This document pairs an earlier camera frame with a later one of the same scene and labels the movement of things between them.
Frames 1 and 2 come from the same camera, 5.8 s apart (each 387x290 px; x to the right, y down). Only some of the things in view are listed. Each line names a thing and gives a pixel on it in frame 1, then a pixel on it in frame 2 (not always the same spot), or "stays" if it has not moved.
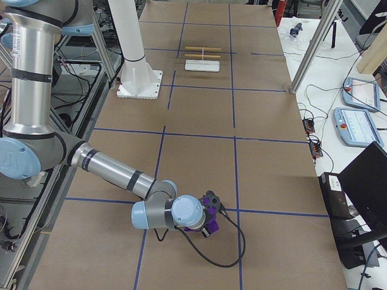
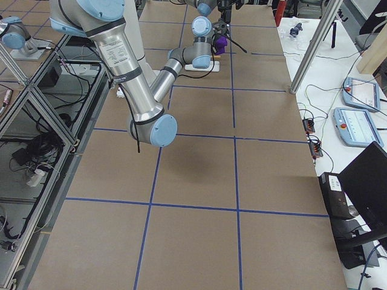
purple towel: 212,224 -> 221,43
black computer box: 337,202 stays
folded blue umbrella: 295,31 stays
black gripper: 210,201 -> 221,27
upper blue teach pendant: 361,93 stays
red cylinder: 280,8 stays
